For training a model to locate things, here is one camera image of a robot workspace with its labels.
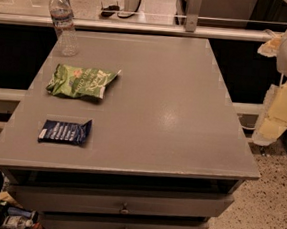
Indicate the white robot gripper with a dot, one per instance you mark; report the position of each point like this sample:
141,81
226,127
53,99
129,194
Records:
273,120

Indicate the blue rxbar wrapper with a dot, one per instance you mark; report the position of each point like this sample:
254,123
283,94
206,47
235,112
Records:
65,132

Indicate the grey metal railing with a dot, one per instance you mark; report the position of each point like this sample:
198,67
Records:
155,17

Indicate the grey wooden dresser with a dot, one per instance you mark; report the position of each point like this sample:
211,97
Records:
165,123

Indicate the upper dresser drawer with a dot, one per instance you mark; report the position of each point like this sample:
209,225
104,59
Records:
130,202

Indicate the green chip bag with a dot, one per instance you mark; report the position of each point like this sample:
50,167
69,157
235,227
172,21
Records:
76,82

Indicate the clear plastic water bottle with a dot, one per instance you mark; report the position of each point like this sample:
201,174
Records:
62,18

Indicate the clutter on floor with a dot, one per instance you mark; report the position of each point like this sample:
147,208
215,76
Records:
14,216

